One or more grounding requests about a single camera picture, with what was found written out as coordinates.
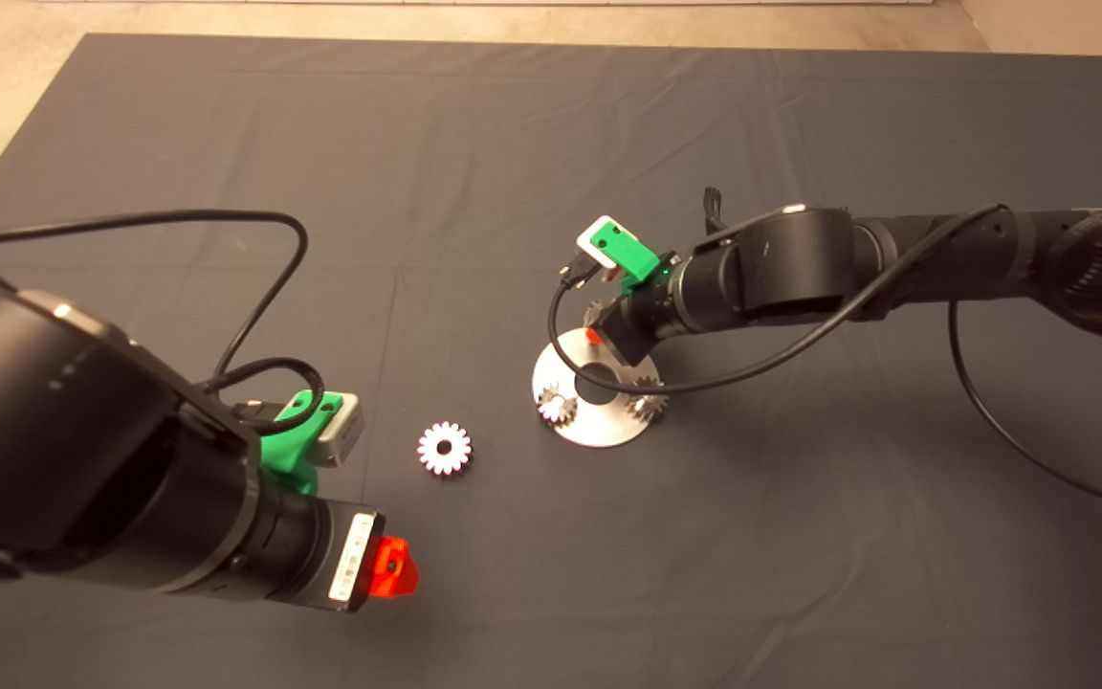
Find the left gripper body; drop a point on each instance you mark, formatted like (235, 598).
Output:
(350, 557)

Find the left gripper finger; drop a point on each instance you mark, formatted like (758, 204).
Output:
(393, 569)

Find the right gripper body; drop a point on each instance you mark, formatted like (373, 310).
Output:
(642, 321)

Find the small steel gear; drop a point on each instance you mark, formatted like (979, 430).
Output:
(647, 404)
(557, 407)
(595, 311)

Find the white gear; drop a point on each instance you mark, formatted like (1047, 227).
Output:
(456, 449)

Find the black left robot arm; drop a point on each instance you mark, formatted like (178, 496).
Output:
(54, 440)

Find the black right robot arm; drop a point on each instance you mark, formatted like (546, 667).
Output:
(800, 268)

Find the round metal plate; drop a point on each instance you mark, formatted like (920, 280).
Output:
(599, 431)

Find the dark grey table cloth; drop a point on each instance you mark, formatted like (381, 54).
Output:
(561, 574)

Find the green right camera mount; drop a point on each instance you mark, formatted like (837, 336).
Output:
(632, 256)

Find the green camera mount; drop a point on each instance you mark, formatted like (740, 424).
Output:
(632, 256)
(288, 450)

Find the silver right camera box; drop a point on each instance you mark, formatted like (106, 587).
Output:
(599, 239)

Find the silver camera box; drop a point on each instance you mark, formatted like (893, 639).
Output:
(342, 433)
(599, 239)

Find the green left camera mount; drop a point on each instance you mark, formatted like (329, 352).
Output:
(288, 450)

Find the silver left camera box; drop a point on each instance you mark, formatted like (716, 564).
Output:
(342, 433)

